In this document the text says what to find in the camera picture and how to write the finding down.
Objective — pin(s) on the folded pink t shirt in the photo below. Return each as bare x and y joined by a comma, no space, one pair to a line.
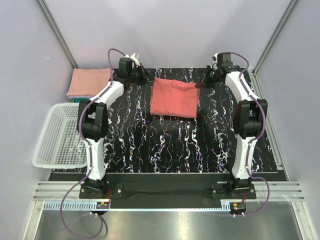
88,82

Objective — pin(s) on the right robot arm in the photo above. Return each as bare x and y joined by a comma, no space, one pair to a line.
249,121

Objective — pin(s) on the folded lilac t shirt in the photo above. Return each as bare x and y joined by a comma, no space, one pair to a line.
79,96

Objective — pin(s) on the white plastic basket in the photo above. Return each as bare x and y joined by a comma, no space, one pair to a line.
60,145

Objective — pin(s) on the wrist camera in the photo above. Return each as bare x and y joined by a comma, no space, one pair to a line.
134,57
214,65

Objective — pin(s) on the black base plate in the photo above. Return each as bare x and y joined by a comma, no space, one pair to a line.
171,188

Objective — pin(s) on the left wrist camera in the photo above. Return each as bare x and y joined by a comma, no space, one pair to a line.
134,57

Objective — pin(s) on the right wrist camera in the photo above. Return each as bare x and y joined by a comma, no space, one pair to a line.
214,65

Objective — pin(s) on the red t shirt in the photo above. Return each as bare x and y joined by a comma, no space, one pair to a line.
174,98

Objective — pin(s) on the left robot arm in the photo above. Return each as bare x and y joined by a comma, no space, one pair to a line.
93,120

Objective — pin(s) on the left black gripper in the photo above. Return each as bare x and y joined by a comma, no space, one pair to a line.
143,72

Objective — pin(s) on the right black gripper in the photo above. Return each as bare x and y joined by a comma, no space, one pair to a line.
204,80

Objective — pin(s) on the white slotted cable duct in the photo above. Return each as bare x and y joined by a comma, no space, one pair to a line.
120,206

